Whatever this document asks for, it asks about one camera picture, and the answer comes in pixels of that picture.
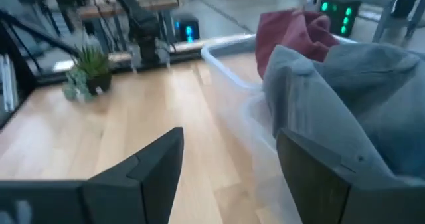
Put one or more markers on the black box with green lights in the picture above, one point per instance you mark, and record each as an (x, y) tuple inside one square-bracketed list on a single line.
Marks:
[(338, 16)]

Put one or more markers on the clear plastic bin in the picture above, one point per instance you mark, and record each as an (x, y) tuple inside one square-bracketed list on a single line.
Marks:
[(212, 64), (262, 151)]

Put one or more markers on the small potted green plant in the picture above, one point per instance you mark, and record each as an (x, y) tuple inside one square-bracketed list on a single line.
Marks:
[(93, 71)]

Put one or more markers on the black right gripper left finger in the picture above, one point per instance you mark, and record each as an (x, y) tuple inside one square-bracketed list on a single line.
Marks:
[(139, 190)]

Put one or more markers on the black box with blue lights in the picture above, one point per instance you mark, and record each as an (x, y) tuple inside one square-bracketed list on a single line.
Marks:
[(186, 26)]

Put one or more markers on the grey metal table leg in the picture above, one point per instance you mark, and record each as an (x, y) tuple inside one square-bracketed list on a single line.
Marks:
[(386, 11)]

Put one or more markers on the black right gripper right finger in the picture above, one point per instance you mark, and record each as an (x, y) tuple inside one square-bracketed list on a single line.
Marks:
[(315, 184)]

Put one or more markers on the wooden background table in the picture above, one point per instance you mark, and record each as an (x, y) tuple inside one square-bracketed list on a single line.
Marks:
[(99, 8)]

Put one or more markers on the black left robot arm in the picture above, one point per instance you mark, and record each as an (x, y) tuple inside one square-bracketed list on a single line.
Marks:
[(146, 28)]

